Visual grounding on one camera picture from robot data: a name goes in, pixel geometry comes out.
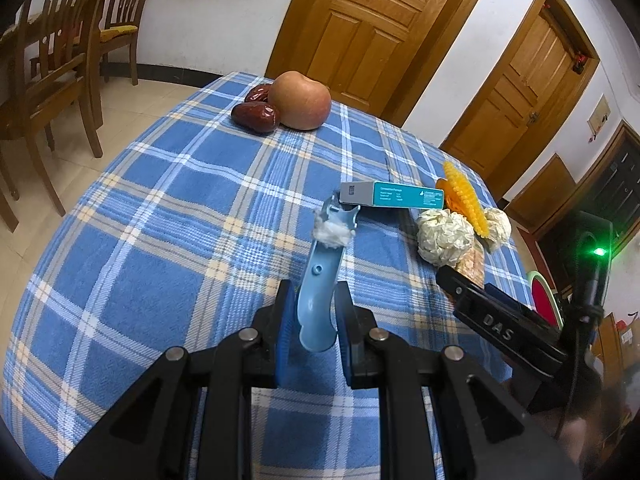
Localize light blue plastic holder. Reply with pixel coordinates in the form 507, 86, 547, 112
296, 194, 360, 352

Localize white fluffy tissue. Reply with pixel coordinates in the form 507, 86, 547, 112
311, 210, 356, 248

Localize cream paper ball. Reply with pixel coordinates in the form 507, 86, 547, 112
416, 209, 475, 268
484, 207, 512, 254

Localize green red watermelon bin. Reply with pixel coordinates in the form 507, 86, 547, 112
527, 271, 563, 330

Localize teal white cardboard box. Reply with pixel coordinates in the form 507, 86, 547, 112
340, 181, 445, 209

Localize blue plaid tablecloth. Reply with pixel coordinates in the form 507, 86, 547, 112
2, 73, 511, 479

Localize yellow foam fruit net back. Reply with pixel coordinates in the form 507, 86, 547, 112
436, 160, 489, 238

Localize small wooden cabinet door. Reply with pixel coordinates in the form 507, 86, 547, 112
506, 154, 577, 233

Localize black entrance door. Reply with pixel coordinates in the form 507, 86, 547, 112
534, 122, 639, 295

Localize red apple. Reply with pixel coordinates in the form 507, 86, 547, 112
268, 70, 332, 131

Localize dark red jujube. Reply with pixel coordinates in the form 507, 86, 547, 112
231, 101, 280, 134
244, 84, 271, 102

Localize wooden door left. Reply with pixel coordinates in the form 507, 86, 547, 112
266, 0, 477, 126

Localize wooden door right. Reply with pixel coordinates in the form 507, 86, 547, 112
440, 0, 600, 200

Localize wooden chair near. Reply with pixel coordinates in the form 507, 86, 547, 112
1, 0, 103, 216

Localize wooden chair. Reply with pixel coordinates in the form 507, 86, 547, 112
89, 0, 146, 90
1, 0, 103, 216

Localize wooden chair far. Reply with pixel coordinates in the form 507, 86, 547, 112
89, 0, 146, 90

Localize wall electrical panel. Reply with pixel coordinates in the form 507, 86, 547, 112
588, 94, 611, 139

